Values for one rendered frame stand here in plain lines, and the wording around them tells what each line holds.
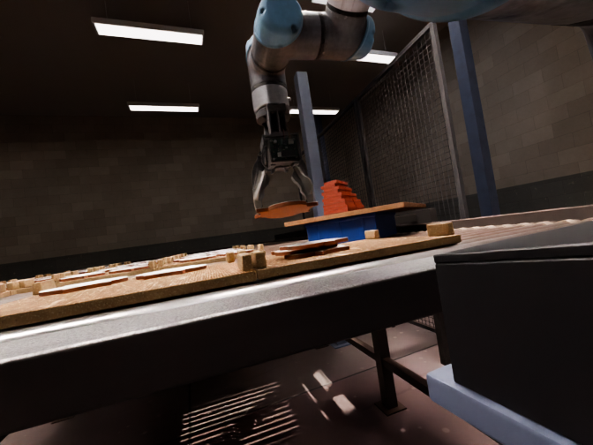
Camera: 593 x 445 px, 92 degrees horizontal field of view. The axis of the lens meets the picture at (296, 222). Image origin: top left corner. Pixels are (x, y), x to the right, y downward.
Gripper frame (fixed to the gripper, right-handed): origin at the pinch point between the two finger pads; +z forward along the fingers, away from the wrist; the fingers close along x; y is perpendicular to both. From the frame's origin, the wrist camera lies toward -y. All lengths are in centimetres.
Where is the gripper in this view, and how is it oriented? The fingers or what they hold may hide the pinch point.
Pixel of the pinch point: (284, 208)
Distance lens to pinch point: 60.9
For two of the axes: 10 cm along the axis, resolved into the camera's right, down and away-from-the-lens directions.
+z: 1.5, 9.9, -0.5
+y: 2.0, -0.7, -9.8
